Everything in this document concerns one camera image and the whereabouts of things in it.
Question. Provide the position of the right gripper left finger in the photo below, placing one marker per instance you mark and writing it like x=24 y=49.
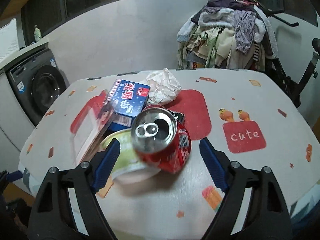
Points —
x=52 y=217

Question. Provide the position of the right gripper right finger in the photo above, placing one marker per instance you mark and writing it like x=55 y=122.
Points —
x=267 y=215

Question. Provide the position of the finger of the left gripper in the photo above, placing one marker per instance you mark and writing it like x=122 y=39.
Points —
x=14 y=176

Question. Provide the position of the pink white package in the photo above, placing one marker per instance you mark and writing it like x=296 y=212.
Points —
x=90 y=123

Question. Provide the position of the cream instant noodle cup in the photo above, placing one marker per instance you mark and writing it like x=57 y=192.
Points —
x=128 y=169

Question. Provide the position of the crushed red soda can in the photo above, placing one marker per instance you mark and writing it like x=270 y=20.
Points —
x=160 y=140

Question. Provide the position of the blue cardboard box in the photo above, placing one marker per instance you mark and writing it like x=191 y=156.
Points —
x=128 y=98

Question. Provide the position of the white tissue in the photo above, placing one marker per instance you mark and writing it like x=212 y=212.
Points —
x=164 y=87

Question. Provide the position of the dark grey washing machine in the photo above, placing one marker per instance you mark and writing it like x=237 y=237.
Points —
x=36 y=81

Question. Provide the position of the white perforated basket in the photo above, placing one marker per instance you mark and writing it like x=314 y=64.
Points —
x=8 y=39

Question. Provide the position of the black exercise bike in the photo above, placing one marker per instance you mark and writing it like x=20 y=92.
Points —
x=296 y=24

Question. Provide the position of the green soap bottle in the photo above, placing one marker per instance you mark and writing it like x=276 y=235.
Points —
x=37 y=34

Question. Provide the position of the pile of clothes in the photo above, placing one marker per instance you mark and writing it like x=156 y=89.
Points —
x=229 y=34

